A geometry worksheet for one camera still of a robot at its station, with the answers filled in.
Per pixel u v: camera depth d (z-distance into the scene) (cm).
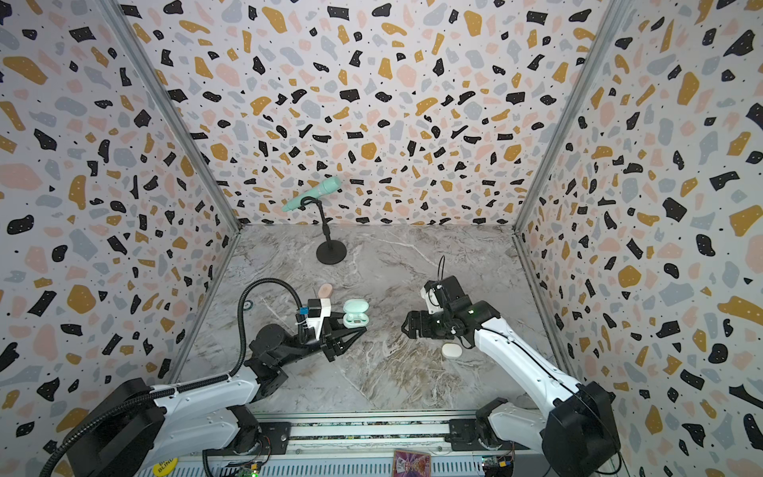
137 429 41
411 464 70
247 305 98
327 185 87
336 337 64
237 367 57
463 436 75
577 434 40
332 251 113
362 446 73
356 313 69
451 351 89
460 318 58
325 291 100
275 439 73
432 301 73
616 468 41
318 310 61
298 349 61
